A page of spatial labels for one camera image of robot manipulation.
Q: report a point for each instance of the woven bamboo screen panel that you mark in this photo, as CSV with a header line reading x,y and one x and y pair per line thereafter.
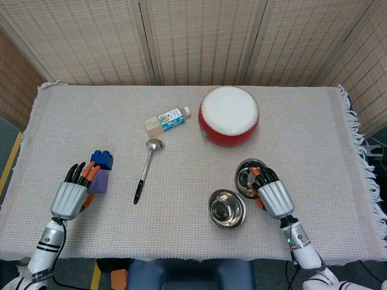
x,y
84,42
366,84
205,42
15,84
302,42

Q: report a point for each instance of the orange foam piece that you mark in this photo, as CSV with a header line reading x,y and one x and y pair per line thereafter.
x,y
118,279

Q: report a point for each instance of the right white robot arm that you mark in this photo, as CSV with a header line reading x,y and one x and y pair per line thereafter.
x,y
297,238

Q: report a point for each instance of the beige waffle-weave tablecloth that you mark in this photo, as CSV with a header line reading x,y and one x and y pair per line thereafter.
x,y
181,229

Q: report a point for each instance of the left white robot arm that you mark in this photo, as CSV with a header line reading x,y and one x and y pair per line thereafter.
x,y
48,238

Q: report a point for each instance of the red drum with white skin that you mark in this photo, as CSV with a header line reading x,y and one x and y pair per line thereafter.
x,y
229,111

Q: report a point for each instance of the clear bottle with blue label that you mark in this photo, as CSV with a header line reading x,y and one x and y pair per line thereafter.
x,y
170,121

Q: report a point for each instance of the purple cube block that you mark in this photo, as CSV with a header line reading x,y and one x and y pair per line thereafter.
x,y
101,182

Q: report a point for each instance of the small deep steel bowl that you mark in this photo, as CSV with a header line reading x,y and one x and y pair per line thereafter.
x,y
222,210

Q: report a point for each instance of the white metal stand base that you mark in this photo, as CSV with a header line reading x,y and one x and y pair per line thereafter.
x,y
373,148

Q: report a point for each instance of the wide steel bowl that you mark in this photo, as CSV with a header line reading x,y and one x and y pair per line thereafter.
x,y
230,225

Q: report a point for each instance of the shallow steel bowl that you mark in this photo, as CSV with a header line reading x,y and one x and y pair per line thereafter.
x,y
243,178

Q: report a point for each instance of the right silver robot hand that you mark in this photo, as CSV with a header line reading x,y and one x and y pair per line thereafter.
x,y
276,196

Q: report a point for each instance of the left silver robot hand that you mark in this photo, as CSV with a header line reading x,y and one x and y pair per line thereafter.
x,y
68,197

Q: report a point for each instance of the dark blue toy brick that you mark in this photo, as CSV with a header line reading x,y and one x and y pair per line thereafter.
x,y
104,158

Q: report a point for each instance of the blue robot base cover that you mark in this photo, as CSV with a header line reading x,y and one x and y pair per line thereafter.
x,y
187,275

